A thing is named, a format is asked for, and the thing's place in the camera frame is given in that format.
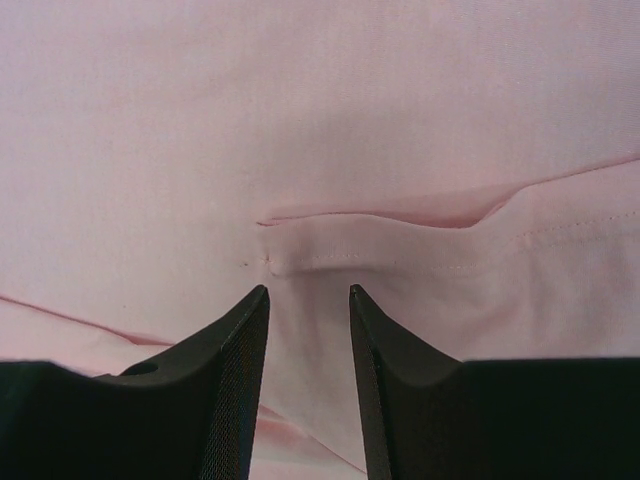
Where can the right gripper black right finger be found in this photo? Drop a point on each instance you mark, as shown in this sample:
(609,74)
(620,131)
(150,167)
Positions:
(426,415)

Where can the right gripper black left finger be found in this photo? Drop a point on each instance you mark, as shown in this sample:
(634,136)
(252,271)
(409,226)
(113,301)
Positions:
(188,412)

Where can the pink t shirt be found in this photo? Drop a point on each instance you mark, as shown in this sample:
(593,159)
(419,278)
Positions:
(474,165)

